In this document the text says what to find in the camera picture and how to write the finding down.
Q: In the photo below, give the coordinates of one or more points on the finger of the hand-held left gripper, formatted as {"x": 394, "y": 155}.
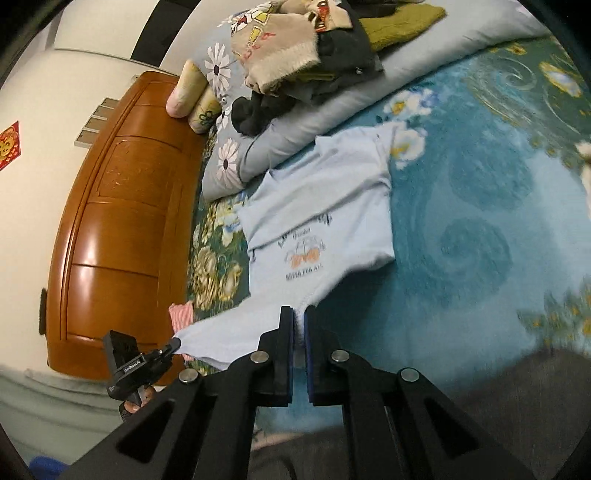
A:
{"x": 172, "y": 346}

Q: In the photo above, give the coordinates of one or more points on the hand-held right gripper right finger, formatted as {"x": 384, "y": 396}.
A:
{"x": 312, "y": 360}

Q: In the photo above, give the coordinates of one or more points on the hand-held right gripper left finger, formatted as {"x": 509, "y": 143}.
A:
{"x": 287, "y": 355}

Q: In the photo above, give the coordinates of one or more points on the light blue printed t-shirt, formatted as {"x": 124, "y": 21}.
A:
{"x": 314, "y": 207}

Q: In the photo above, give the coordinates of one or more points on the person's left hand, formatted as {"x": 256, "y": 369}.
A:
{"x": 138, "y": 402}

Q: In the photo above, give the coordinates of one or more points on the pink striped cloth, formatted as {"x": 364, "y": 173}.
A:
{"x": 181, "y": 316}

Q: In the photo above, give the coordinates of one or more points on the blue object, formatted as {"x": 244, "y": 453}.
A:
{"x": 48, "y": 467}

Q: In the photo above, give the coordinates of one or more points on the wooden headboard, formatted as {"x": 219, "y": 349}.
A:
{"x": 124, "y": 221}

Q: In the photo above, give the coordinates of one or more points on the person's grey pants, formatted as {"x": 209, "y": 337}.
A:
{"x": 508, "y": 406}

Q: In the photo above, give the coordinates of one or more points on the teal floral blanket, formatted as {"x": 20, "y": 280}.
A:
{"x": 461, "y": 207}

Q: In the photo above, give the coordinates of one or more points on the yellow floral pillow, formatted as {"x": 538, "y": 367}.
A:
{"x": 205, "y": 110}

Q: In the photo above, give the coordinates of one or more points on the black fleece garment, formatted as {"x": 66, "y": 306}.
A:
{"x": 258, "y": 115}

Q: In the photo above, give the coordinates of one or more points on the pink floral pillow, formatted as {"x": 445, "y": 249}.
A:
{"x": 184, "y": 90}

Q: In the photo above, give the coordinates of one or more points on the cream fuzzy sweater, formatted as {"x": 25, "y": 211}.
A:
{"x": 277, "y": 55}

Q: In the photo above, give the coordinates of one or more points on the charcoal grey garment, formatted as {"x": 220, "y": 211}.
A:
{"x": 346, "y": 55}

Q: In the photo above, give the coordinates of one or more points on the blue daisy print duvet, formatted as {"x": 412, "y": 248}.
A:
{"x": 415, "y": 69}

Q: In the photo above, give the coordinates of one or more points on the white wardrobe with black stripe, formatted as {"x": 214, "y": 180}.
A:
{"x": 106, "y": 32}

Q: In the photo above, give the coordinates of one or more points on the cream floral print garment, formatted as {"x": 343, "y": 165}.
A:
{"x": 323, "y": 14}

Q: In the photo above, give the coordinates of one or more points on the olive green knit garment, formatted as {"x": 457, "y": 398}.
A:
{"x": 397, "y": 25}

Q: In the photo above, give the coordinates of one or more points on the red wall decoration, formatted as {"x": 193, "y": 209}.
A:
{"x": 8, "y": 145}

